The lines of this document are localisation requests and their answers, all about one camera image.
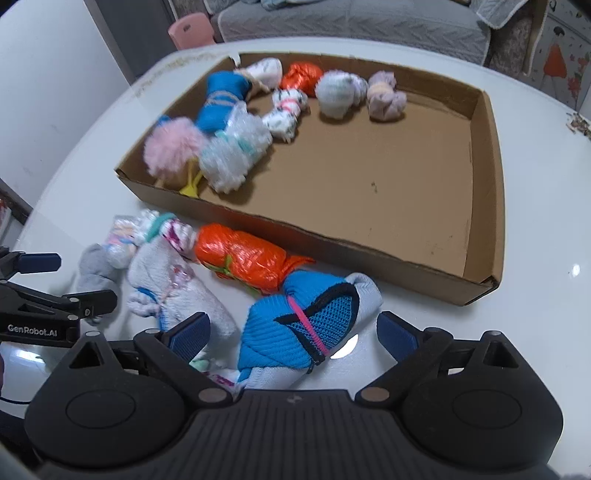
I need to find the blue grey sock pink tie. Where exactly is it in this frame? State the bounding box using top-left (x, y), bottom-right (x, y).
top-left (235, 270), bottom-right (384, 398)

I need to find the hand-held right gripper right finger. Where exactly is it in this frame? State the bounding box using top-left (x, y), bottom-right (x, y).
top-left (355, 311), bottom-right (523, 409)

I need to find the lilac sock beige scrunchie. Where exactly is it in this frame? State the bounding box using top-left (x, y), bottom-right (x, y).
top-left (367, 70), bottom-right (408, 123)

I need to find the grey sock bundle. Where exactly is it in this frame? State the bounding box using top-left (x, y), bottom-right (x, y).
top-left (76, 244), bottom-right (116, 324)

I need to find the light blue blanket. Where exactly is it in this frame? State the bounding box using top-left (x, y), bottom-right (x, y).
top-left (259, 0), bottom-right (315, 12)

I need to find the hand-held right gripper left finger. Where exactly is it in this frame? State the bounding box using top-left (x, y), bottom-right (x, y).
top-left (68, 311), bottom-right (233, 410)

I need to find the white sock blue tie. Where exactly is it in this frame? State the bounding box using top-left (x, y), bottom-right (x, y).
top-left (127, 240), bottom-right (238, 342)

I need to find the white fluffy sock bundle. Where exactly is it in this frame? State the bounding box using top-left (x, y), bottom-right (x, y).
top-left (198, 102), bottom-right (273, 193)

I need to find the white striped bundle beige tie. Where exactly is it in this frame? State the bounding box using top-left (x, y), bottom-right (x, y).
top-left (233, 58), bottom-right (283, 97)

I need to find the white black-print bundle pink tie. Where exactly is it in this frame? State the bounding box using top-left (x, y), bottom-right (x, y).
top-left (261, 88), bottom-right (309, 143)

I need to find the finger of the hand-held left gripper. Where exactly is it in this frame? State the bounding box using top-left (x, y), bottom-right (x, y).
top-left (0, 281), bottom-right (119, 322)
top-left (0, 250), bottom-right (62, 278)

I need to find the white bundle purple scrunchie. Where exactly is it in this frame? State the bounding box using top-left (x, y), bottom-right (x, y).
top-left (315, 70), bottom-right (369, 120)

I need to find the grey quilted sofa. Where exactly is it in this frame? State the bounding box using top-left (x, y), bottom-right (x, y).
top-left (203, 0), bottom-right (550, 75)

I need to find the clear plastic bundle pastel scrunchie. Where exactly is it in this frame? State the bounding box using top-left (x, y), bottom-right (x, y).
top-left (104, 215), bottom-right (141, 271)

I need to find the white purple-print bundle green scrunchie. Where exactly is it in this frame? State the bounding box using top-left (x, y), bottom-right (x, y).
top-left (189, 355), bottom-right (241, 393)

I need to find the small orange plastic bundle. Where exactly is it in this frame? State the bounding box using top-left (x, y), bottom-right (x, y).
top-left (279, 62), bottom-right (324, 93)

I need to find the blue sock beige yarn tie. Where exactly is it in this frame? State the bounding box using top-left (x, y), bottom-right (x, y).
top-left (194, 70), bottom-right (254, 137)

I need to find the orange plastic bundle green tie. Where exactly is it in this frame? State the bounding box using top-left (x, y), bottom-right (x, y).
top-left (194, 224), bottom-right (315, 296)

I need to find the white purple-print bundle teal scrunchie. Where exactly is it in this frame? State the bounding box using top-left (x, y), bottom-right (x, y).
top-left (134, 209), bottom-right (199, 259)

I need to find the brown cardboard box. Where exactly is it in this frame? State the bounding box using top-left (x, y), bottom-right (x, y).
top-left (115, 52), bottom-right (505, 308)

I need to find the pink plastic chair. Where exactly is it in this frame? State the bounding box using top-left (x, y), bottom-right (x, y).
top-left (167, 11), bottom-right (218, 51)

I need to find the floral figure wall poster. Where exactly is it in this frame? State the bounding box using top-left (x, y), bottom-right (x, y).
top-left (531, 9), bottom-right (591, 116)

